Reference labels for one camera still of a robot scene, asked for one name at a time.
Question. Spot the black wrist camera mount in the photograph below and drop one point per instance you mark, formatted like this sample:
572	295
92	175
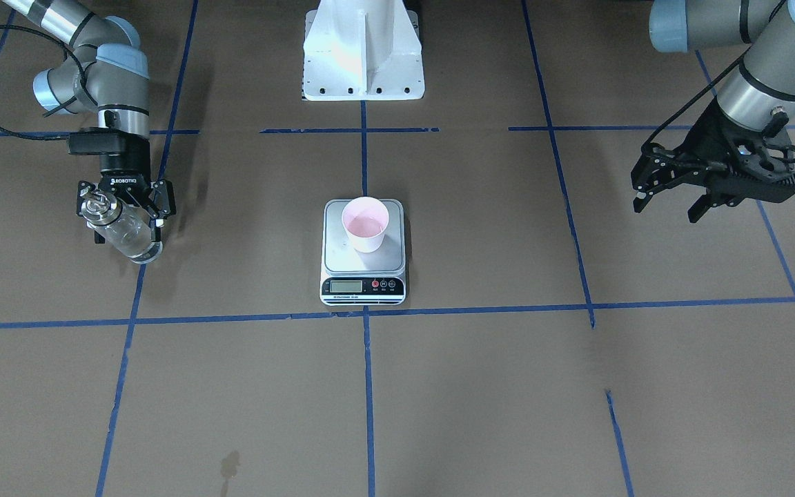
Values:
100	142
768	155

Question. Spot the digital kitchen scale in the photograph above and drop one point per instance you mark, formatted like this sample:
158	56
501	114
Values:
363	253

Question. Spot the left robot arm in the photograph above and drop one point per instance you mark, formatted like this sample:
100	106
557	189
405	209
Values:
761	78

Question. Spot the pink plastic cup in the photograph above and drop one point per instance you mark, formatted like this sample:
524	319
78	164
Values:
365	220

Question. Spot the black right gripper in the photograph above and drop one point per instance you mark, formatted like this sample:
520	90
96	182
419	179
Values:
125	168

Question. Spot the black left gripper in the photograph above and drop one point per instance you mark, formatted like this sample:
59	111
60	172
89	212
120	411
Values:
700	139

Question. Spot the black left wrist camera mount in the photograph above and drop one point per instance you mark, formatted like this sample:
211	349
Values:
768	155

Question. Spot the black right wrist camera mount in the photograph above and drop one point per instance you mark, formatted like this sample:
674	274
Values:
100	142

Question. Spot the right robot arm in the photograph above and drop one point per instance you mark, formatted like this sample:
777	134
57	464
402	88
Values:
105	73

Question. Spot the clear glass sauce bottle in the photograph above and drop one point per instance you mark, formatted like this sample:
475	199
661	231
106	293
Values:
126	230

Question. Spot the white pedestal column base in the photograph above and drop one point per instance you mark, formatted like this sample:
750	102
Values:
363	51

